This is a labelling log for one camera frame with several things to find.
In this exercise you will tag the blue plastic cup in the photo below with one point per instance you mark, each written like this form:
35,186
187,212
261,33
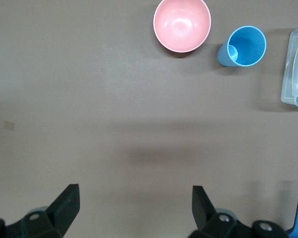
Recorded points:
250,44

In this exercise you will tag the pink bowl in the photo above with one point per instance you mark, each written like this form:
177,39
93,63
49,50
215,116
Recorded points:
182,24

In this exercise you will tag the clear plastic food container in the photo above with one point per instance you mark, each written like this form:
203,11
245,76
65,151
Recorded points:
289,74

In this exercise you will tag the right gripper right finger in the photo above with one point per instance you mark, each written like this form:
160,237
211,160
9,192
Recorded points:
201,208

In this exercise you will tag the small brown tape patch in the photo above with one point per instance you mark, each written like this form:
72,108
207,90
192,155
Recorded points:
9,126

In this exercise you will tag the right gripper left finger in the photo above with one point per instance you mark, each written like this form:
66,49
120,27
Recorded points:
64,205

